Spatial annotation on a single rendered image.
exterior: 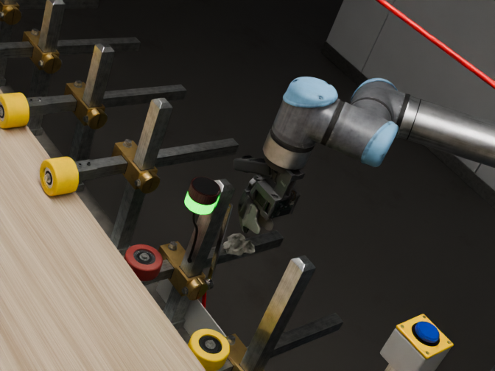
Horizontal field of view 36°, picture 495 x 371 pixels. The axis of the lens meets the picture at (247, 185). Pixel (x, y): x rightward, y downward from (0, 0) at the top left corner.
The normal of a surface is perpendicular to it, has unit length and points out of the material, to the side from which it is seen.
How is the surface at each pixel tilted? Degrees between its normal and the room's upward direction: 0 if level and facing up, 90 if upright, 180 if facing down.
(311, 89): 5
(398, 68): 90
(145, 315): 0
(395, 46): 90
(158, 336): 0
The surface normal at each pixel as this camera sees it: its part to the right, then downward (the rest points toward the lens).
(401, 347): -0.75, 0.16
